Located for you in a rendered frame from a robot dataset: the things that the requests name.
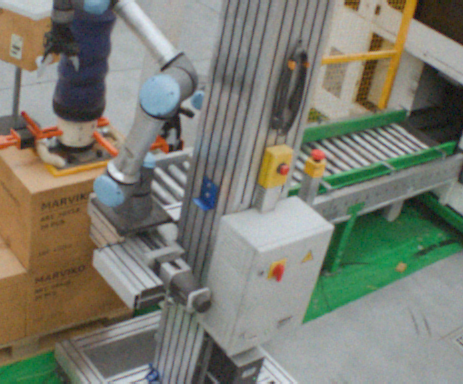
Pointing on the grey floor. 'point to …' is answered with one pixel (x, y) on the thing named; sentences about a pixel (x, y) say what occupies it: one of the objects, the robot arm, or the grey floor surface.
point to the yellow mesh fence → (383, 54)
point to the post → (310, 181)
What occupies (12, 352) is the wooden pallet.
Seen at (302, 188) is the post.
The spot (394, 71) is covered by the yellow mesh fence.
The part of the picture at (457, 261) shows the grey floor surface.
